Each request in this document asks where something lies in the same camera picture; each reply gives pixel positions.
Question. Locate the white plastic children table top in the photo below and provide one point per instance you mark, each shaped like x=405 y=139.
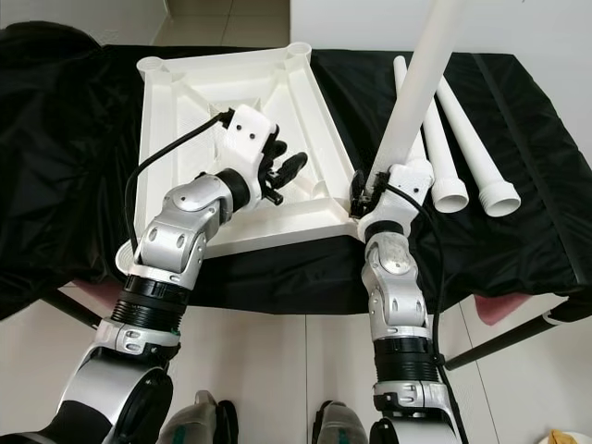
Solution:
x=203 y=97

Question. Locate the white plastic table leg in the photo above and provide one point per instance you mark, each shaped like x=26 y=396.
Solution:
x=400 y=67
x=495 y=185
x=418 y=88
x=451 y=190

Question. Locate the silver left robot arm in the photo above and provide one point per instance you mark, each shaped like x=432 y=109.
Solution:
x=176 y=236

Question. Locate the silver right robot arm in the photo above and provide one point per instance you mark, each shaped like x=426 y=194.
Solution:
x=398 y=287

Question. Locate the black table cloth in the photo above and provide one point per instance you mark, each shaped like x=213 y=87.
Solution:
x=65 y=157

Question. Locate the grey robot right foot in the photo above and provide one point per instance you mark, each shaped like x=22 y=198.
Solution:
x=342 y=425

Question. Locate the grey robot foot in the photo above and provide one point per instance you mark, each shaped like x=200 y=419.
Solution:
x=342 y=425
x=203 y=421

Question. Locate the grey robot left foot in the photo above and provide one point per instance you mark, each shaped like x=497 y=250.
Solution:
x=203 y=421

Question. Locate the white round bowl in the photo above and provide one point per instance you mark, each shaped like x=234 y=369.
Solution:
x=569 y=438

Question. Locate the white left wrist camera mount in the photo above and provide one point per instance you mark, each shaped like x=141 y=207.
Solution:
x=248 y=134

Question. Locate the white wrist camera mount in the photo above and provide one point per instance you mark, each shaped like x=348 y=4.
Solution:
x=248 y=134
x=402 y=199

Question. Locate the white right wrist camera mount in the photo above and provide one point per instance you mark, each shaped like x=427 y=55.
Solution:
x=402 y=199

